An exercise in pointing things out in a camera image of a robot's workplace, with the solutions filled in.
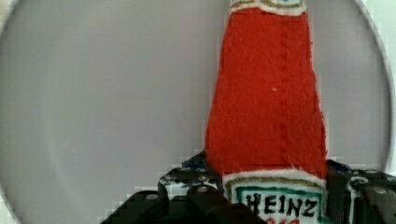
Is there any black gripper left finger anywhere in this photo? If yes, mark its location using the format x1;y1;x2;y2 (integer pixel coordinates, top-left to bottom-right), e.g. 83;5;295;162
100;152;267;224

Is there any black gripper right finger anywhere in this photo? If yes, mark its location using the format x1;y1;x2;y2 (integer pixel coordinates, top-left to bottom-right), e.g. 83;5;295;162
327;160;396;224

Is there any red plush ketchup bottle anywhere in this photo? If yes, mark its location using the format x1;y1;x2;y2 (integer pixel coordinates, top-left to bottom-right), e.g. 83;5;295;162
205;0;331;224

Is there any grey round plate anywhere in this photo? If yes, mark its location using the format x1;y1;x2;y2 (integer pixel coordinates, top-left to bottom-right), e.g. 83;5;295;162
1;0;395;224

